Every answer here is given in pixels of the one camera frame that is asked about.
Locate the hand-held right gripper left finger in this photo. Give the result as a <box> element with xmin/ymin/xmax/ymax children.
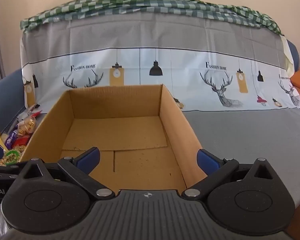
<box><xmin>9</xmin><ymin>147</ymin><xmax>116</xmax><ymax>201</ymax></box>

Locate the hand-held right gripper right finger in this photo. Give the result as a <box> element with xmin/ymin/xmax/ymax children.
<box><xmin>181</xmin><ymin>149</ymin><xmax>274</xmax><ymax>200</ymax></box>

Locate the green round snack pack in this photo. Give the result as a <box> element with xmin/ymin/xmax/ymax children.
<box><xmin>0</xmin><ymin>149</ymin><xmax>22</xmax><ymax>167</ymax></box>

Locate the purple snack packet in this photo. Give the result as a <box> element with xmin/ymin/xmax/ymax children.
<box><xmin>4</xmin><ymin>129</ymin><xmax>19</xmax><ymax>149</ymax></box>

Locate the brown cardboard box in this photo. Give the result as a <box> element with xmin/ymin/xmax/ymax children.
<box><xmin>19</xmin><ymin>84</ymin><xmax>208</xmax><ymax>193</ymax></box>

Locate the clear bag of round biscuits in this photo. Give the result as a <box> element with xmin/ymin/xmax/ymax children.
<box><xmin>17</xmin><ymin>115</ymin><xmax>38</xmax><ymax>135</ymax></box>

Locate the grey deer print sheet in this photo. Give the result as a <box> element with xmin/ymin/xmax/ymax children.
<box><xmin>19</xmin><ymin>12</ymin><xmax>300</xmax><ymax>205</ymax></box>

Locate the cream pillow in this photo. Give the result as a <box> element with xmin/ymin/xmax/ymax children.
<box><xmin>281</xmin><ymin>36</ymin><xmax>295</xmax><ymax>74</ymax></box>

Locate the green checked cloth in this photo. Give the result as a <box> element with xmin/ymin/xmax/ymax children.
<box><xmin>19</xmin><ymin>0</ymin><xmax>285</xmax><ymax>36</ymax></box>

